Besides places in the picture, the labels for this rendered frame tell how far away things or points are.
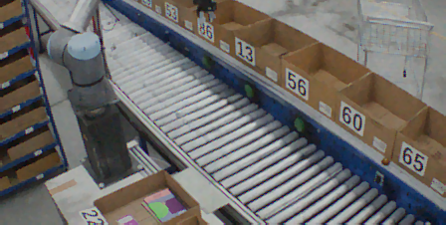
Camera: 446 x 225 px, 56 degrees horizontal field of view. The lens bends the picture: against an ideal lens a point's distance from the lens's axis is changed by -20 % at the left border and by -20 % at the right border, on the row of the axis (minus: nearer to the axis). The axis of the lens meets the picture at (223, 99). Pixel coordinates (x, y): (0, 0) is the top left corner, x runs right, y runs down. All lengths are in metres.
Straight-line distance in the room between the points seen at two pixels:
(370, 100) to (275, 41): 0.78
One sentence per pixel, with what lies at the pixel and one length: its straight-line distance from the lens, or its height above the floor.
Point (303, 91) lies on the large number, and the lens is 2.41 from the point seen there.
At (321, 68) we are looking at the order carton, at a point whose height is 0.89.
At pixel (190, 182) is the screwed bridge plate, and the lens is 2.23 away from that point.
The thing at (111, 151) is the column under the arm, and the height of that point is 0.89.
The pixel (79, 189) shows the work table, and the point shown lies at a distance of 2.31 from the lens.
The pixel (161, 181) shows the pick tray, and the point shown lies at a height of 0.79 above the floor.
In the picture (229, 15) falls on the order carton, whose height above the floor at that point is 0.94.
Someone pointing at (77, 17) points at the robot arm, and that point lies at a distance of 2.16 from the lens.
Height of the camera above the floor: 2.26
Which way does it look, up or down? 34 degrees down
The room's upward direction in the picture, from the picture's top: 5 degrees counter-clockwise
